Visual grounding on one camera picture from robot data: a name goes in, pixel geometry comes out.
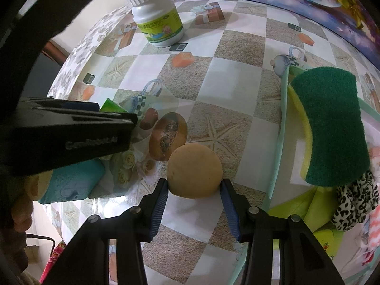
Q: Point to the small green box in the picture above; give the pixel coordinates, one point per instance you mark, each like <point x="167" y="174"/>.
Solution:
<point x="110" y="106"/>

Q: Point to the green cloth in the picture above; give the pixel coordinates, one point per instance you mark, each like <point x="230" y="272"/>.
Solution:
<point x="315" y="207"/>

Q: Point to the checkered patterned tablecloth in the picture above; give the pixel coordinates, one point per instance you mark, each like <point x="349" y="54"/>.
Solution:
<point x="224" y="85"/>

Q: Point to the beige round sponge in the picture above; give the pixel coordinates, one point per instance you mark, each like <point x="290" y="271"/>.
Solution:
<point x="194" y="171"/>

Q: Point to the teal tissue pack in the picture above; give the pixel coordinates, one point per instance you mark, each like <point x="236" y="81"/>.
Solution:
<point x="73" y="182"/>

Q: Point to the person's left hand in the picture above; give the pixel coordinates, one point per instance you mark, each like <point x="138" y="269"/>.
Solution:
<point x="33" y="189"/>

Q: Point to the white teal-rimmed tray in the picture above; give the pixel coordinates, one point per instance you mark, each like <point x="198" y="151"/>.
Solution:
<point x="335" y="154"/>

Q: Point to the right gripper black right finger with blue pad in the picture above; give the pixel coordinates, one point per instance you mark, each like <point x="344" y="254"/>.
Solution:
<point x="302" y="258"/>

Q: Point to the black white leopard scrunchie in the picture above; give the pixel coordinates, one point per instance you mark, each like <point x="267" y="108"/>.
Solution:
<point x="355" y="201"/>

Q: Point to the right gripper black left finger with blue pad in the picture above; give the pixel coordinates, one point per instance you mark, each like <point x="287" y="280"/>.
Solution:
<point x="85" y="260"/>

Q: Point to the white bottle green label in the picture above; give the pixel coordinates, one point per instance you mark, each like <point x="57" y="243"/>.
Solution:
<point x="158" y="21"/>

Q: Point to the green tissue pack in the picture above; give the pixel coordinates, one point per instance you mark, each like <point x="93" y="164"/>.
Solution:
<point x="330" y="239"/>

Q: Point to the pink white fluffy towel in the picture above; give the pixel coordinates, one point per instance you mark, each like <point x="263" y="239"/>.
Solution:
<point x="369" y="236"/>

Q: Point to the green yellow sponge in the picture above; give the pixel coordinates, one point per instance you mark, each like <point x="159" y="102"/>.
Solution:
<point x="336" y="153"/>

